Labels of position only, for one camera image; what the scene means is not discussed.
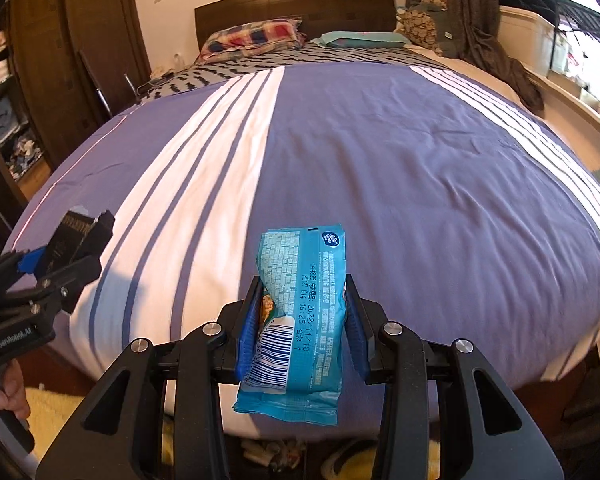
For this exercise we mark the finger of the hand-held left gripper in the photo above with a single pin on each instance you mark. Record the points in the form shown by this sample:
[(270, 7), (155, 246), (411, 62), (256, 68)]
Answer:
[(70, 280), (32, 261)]

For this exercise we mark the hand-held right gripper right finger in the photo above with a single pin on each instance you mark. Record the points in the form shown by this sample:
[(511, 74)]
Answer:
[(357, 340)]

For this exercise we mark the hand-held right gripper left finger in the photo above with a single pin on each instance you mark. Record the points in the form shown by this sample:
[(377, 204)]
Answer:
[(247, 330)]

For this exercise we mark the black cardboard box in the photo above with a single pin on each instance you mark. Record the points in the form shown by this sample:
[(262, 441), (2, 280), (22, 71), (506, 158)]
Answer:
[(75, 240)]

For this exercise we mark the blue snack packet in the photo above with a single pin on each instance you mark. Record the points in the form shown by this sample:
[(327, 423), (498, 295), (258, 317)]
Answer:
[(305, 310)]

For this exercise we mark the person's left hand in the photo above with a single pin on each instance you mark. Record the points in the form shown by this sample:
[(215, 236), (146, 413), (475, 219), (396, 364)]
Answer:
[(7, 385)]

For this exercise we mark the pile of folded clothes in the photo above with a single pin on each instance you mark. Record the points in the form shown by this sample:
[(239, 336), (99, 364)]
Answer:
[(5, 110)]

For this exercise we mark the purple white striped duvet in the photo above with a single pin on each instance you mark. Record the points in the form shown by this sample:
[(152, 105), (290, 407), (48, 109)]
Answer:
[(405, 185)]

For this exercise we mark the brown wooden wardrobe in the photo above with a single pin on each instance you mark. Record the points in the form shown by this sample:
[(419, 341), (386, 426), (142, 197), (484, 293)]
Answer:
[(90, 35)]

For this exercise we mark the grey patterned bed sheet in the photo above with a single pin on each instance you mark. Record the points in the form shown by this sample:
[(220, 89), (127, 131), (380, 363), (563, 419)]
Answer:
[(260, 67)]

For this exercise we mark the plaid pillow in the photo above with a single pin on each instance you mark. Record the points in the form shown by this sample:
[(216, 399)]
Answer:
[(252, 37)]

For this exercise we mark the light blue pillow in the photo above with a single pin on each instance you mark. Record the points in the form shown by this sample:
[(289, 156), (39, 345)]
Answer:
[(360, 40)]

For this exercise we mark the dark wooden headboard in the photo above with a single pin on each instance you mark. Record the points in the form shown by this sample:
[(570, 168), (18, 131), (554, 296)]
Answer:
[(305, 5)]

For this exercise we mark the dark brown hanging cloth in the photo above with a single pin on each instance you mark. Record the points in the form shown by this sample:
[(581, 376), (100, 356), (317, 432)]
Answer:
[(480, 25)]

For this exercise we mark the white storage box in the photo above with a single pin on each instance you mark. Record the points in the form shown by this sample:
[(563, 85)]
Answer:
[(530, 42)]

